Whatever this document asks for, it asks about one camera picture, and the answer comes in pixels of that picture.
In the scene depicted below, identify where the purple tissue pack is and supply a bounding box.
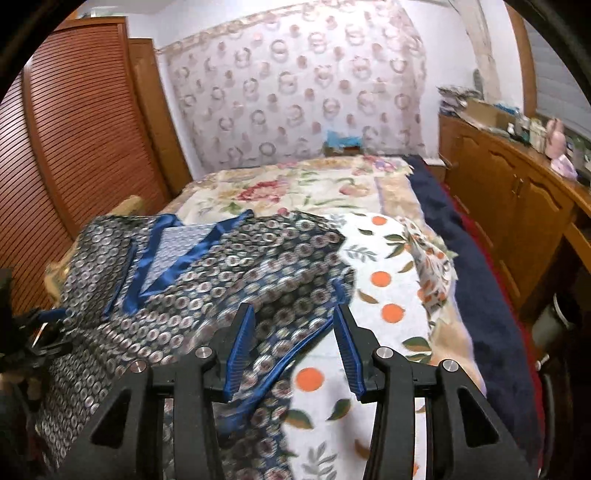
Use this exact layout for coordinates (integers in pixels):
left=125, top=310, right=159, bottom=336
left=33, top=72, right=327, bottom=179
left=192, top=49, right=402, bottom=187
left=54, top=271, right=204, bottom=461
left=554, top=154, right=579, bottom=180

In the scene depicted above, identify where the wooden window frame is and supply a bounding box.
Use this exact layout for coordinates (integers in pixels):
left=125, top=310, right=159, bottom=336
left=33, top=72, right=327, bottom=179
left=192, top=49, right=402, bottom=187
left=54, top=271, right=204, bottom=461
left=505, top=4, right=539, bottom=117

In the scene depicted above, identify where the open cardboard box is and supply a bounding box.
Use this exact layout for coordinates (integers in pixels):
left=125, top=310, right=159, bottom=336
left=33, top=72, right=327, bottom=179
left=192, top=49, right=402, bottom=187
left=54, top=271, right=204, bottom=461
left=462, top=99, right=509, bottom=130

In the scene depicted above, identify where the pink kettle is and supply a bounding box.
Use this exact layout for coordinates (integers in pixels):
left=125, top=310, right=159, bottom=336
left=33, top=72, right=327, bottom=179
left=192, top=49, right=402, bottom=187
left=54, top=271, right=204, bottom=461
left=545, top=117, right=567, bottom=158

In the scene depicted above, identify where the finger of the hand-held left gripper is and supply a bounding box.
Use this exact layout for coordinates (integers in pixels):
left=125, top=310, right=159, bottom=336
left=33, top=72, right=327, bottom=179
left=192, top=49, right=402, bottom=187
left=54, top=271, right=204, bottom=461
left=18, top=340, right=74, bottom=360
left=16, top=308, right=69, bottom=325

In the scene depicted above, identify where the wooden louvered wardrobe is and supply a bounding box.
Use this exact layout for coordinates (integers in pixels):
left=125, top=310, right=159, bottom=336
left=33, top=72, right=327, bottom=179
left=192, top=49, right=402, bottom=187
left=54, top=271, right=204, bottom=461
left=0, top=16, right=195, bottom=317

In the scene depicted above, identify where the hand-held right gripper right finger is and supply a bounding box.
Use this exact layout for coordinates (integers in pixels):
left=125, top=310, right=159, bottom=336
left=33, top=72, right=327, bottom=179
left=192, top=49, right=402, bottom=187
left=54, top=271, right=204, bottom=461
left=332, top=302, right=539, bottom=480

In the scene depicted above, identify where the ring-patterned wall cloth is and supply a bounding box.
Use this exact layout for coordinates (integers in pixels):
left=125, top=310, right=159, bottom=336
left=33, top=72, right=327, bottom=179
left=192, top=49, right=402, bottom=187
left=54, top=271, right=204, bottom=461
left=157, top=0, right=428, bottom=171

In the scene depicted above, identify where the pale lace curtain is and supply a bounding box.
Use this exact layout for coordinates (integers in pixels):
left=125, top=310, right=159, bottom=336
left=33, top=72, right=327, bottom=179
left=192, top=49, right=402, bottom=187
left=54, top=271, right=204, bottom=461
left=464, top=0, right=503, bottom=100

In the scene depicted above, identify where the floral bed blanket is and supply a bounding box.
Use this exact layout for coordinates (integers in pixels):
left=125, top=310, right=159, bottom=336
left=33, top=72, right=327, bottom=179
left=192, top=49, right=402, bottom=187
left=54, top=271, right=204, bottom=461
left=161, top=154, right=419, bottom=224

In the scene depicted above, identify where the grey window blind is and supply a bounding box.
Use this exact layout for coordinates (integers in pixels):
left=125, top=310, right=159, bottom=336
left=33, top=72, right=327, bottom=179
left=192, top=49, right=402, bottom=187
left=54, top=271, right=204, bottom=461
left=524, top=18, right=591, bottom=134

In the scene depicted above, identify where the long wooden cabinet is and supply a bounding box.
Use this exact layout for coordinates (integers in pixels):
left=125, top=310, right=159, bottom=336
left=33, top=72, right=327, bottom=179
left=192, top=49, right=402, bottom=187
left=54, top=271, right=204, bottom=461
left=438, top=113, right=591, bottom=315

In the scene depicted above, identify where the orange fruit print sheet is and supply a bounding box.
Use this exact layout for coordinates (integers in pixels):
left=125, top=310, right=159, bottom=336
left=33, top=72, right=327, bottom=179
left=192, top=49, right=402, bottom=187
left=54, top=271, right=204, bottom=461
left=277, top=212, right=462, bottom=480

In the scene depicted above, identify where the navy blue blanket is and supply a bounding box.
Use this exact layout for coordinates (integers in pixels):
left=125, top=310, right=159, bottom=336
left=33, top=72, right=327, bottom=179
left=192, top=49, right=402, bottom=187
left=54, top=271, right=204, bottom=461
left=406, top=156, right=546, bottom=462

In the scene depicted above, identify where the yellow patterned pillow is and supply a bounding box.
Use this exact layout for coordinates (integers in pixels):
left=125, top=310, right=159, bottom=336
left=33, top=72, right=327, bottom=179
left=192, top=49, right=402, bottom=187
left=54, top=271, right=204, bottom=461
left=111, top=195, right=144, bottom=217

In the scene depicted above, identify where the navy circle-patterned satin garment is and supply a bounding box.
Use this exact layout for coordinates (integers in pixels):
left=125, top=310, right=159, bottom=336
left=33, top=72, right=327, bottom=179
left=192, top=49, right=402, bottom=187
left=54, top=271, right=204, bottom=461
left=37, top=210, right=356, bottom=480

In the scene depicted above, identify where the round waste bin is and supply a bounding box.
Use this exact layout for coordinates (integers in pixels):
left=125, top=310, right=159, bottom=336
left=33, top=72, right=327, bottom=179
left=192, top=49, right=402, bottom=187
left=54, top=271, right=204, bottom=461
left=531, top=291, right=583, bottom=352

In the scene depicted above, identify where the blue plastic bag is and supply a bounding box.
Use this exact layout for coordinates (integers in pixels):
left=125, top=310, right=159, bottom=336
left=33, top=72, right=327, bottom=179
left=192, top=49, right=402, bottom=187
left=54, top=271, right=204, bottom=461
left=325, top=130, right=363, bottom=147

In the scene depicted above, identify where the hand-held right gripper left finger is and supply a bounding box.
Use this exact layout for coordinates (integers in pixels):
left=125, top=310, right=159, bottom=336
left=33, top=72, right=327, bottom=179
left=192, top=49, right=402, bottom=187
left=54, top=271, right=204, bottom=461
left=60, top=302, right=257, bottom=480

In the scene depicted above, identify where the stack of papers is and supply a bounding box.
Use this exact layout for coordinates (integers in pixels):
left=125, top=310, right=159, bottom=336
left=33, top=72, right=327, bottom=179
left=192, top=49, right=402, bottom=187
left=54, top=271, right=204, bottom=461
left=438, top=85, right=481, bottom=116

